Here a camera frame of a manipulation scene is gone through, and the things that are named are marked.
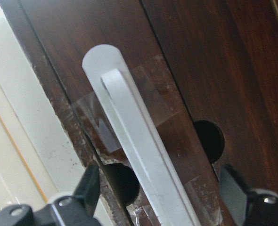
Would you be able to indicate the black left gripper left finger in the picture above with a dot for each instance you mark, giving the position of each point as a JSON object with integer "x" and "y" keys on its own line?
{"x": 87, "y": 191}

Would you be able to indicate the dark wooden cabinet frame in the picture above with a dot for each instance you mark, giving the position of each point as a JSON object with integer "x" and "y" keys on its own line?
{"x": 207, "y": 71}

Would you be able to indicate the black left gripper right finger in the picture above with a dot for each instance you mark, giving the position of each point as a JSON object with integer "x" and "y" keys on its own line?
{"x": 234, "y": 193}

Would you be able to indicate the white drawer handle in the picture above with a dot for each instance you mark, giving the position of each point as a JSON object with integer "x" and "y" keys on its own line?
{"x": 127, "y": 113}

